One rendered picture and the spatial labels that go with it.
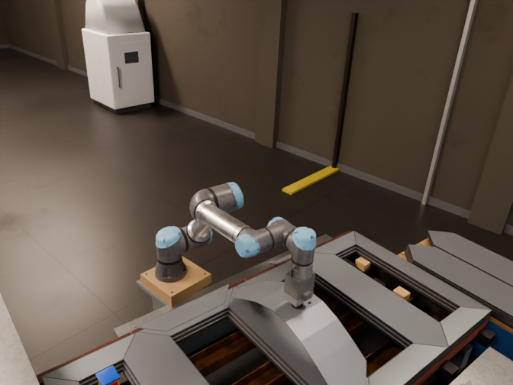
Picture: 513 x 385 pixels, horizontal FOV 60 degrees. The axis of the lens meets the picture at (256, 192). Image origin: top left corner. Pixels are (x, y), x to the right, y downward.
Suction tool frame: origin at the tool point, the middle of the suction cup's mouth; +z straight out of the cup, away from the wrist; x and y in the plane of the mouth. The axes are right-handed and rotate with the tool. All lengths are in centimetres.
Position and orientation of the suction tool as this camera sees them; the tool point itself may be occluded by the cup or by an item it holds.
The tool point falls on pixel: (296, 307)
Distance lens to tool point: 164.3
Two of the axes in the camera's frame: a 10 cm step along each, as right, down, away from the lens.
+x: -6.7, -3.7, 6.5
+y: 7.4, -2.8, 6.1
